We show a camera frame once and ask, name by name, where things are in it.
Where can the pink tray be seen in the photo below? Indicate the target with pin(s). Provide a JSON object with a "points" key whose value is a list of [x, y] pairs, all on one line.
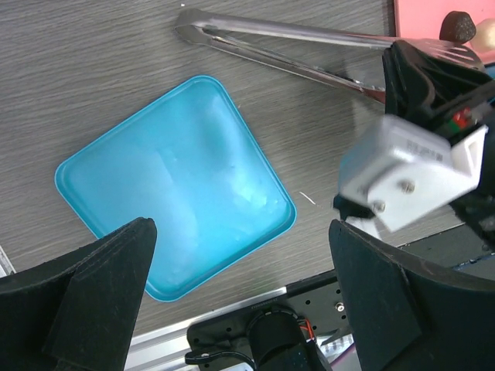
{"points": [[423, 19]]}

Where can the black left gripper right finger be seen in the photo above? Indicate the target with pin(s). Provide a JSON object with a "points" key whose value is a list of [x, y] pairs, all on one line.
{"points": [[407, 313]]}

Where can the stainless steel tongs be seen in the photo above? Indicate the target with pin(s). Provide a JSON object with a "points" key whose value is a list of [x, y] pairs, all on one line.
{"points": [[259, 41]]}

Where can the dark ridged chocolate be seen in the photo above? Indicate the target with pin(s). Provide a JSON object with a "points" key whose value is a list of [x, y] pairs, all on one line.
{"points": [[457, 27]]}

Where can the blue tin lid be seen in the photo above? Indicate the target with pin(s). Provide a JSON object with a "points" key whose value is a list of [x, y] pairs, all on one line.
{"points": [[189, 162]]}

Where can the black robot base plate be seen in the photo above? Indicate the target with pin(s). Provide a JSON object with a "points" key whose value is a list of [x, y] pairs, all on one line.
{"points": [[277, 334]]}

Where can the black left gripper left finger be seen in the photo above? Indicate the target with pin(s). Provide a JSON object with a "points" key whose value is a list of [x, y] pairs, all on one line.
{"points": [[78, 311]]}

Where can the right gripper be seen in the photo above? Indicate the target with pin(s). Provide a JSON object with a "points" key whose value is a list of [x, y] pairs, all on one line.
{"points": [[440, 96]]}

